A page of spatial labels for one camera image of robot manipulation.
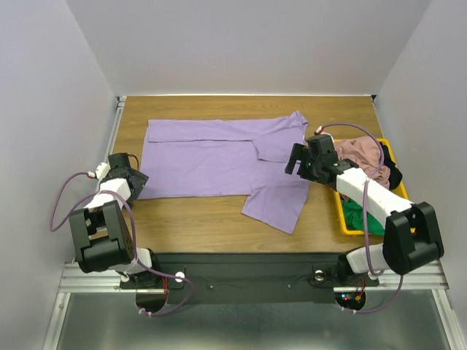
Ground lavender t-shirt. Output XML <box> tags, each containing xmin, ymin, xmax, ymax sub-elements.
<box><xmin>139</xmin><ymin>112</ymin><xmax>310</xmax><ymax>234</ymax></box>

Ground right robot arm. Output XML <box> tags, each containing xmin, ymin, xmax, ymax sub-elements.
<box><xmin>285</xmin><ymin>135</ymin><xmax>444</xmax><ymax>284</ymax></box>

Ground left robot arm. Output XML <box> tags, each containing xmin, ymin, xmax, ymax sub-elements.
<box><xmin>69</xmin><ymin>153</ymin><xmax>163</xmax><ymax>289</ymax></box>

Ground pink t-shirt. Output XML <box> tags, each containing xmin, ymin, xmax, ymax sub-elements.
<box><xmin>334</xmin><ymin>136</ymin><xmax>390</xmax><ymax>189</ymax></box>

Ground green t-shirt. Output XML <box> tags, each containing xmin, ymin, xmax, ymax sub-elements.
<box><xmin>341</xmin><ymin>199</ymin><xmax>385</xmax><ymax>236</ymax></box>

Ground black t-shirt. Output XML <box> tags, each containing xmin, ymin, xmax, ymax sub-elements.
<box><xmin>381</xmin><ymin>143</ymin><xmax>403</xmax><ymax>190</ymax></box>

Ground yellow plastic tray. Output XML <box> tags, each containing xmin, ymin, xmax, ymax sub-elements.
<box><xmin>333</xmin><ymin>139</ymin><xmax>409</xmax><ymax>236</ymax></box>

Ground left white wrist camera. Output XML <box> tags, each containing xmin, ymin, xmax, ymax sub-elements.
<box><xmin>87</xmin><ymin>163</ymin><xmax>110</xmax><ymax>181</ymax></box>

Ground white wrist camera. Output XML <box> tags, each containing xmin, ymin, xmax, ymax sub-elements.
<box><xmin>87</xmin><ymin>163</ymin><xmax>110</xmax><ymax>181</ymax></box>
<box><xmin>314</xmin><ymin>125</ymin><xmax>333</xmax><ymax>139</ymax></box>

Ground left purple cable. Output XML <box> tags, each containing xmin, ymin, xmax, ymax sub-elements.
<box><xmin>49</xmin><ymin>171</ymin><xmax>196</xmax><ymax>317</ymax></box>

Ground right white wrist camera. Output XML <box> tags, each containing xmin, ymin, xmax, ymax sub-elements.
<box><xmin>314</xmin><ymin>125</ymin><xmax>333</xmax><ymax>139</ymax></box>

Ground aluminium frame rail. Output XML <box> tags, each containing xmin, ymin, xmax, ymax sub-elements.
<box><xmin>42</xmin><ymin>96</ymin><xmax>127</xmax><ymax>349</ymax></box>

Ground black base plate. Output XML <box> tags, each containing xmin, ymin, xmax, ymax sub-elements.
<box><xmin>120</xmin><ymin>251</ymin><xmax>380</xmax><ymax>306</ymax></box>

